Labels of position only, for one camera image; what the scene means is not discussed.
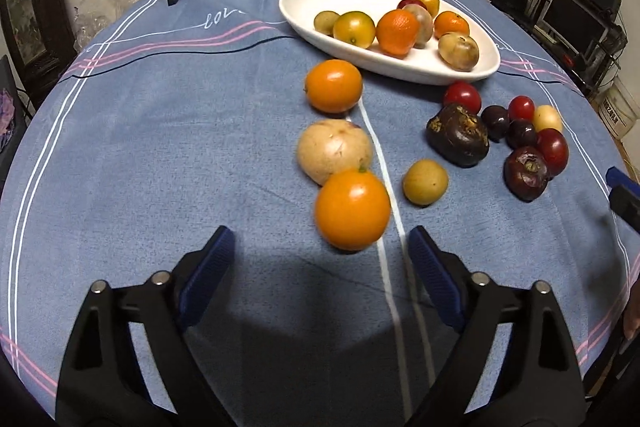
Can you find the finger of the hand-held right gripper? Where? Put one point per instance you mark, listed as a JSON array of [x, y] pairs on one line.
[[620, 178], [629, 207]]

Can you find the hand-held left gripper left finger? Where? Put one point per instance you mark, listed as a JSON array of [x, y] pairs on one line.
[[207, 272]]

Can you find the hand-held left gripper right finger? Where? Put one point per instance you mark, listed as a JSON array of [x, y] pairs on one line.
[[435, 277]]

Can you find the pale yellow round fruit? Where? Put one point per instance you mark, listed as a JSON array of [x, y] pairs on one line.
[[547, 118]]

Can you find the dark maroon mangosteen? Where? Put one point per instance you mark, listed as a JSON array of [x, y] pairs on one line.
[[526, 173]]

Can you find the small tan longan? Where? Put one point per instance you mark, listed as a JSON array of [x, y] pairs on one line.
[[326, 22], [425, 182]]

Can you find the dark purple plum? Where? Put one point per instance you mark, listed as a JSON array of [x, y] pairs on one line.
[[495, 122], [521, 134]]

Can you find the red cherry tomato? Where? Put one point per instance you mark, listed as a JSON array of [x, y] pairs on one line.
[[462, 96], [521, 108]]

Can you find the speckled tan oval fruit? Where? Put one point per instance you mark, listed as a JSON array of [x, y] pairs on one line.
[[334, 151]]

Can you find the tan spotted round fruit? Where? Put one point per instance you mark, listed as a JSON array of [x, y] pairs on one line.
[[458, 51]]

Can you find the large orange mandarin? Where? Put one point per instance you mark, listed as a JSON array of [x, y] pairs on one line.
[[397, 32], [451, 24]]

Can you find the pale pink round fruit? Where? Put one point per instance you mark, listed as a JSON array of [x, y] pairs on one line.
[[424, 27]]

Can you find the yellow-green small citrus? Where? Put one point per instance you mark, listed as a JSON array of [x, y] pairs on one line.
[[354, 28]]

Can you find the glossy red round fruit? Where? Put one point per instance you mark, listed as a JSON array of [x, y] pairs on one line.
[[408, 3]]

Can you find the white bucket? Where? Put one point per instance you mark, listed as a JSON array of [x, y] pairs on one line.
[[620, 107]]

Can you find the black desk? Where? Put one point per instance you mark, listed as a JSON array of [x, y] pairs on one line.
[[587, 72]]

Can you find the black computer monitor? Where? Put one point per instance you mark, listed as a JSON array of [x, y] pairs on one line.
[[572, 19]]

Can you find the purple cloth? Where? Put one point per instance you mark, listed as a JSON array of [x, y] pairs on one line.
[[7, 117]]

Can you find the clear plastic bags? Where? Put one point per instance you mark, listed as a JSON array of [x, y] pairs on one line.
[[90, 32]]

